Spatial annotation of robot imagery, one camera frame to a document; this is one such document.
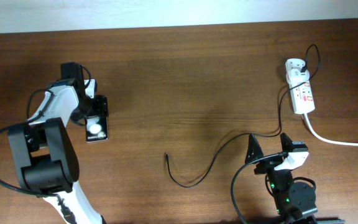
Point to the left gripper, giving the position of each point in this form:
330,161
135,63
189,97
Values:
100,108

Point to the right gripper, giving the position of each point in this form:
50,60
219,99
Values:
269,163

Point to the black Samsung Galaxy smartphone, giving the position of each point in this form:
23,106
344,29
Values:
97,129

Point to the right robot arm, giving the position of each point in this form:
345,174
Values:
294,197

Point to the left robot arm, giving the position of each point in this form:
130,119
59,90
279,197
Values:
44,158

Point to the white power strip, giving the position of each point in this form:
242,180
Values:
301,94

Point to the white USB wall charger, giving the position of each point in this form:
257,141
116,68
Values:
295,76

